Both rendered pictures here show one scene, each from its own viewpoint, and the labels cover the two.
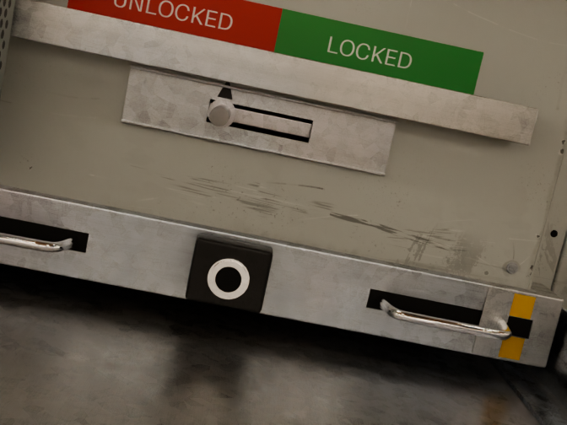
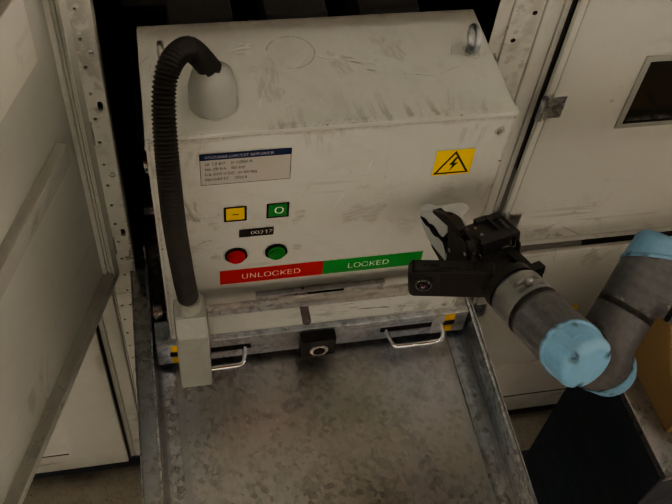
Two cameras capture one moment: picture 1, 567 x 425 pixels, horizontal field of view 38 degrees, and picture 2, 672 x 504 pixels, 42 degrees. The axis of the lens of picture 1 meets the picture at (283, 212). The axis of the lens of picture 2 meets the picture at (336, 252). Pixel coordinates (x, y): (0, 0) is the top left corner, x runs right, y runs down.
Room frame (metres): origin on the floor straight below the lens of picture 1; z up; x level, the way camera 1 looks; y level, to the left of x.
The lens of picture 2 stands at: (-0.16, 0.19, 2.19)
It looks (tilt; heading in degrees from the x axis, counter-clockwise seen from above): 52 degrees down; 347
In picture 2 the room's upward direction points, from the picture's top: 8 degrees clockwise
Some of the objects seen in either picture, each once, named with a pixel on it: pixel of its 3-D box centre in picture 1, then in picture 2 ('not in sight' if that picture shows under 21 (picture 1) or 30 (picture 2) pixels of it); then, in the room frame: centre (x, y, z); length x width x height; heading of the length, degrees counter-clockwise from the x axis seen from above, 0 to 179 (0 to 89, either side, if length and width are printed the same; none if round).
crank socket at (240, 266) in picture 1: (229, 274); (317, 344); (0.61, 0.03, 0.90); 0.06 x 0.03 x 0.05; 94
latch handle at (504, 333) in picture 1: (445, 317); (415, 333); (0.62, -0.14, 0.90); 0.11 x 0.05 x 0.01; 94
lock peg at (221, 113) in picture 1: (223, 103); (304, 303); (0.61, 0.06, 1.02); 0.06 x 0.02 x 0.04; 4
